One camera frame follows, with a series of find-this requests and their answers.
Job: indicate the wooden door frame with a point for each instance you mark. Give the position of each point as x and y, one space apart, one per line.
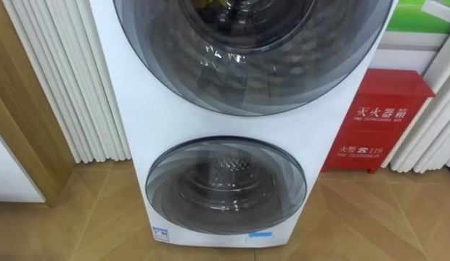
25 119

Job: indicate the red fire extinguisher box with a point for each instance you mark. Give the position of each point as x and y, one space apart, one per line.
377 123

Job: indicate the white stacked washing machine tower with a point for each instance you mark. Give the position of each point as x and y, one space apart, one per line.
145 108

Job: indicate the white pleated curtain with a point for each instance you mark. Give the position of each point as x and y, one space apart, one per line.
432 130
76 90

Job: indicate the green and white wall board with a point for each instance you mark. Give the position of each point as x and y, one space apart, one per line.
413 29

